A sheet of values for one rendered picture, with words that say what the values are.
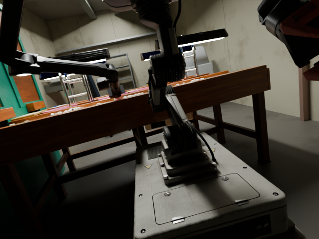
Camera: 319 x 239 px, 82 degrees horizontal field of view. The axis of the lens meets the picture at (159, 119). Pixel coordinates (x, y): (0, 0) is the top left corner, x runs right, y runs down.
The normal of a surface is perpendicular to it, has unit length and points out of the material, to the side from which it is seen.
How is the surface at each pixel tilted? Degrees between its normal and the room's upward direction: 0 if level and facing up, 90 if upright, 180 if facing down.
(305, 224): 0
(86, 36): 90
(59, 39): 90
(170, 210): 0
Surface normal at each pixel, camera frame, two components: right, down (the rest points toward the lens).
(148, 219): -0.22, -0.95
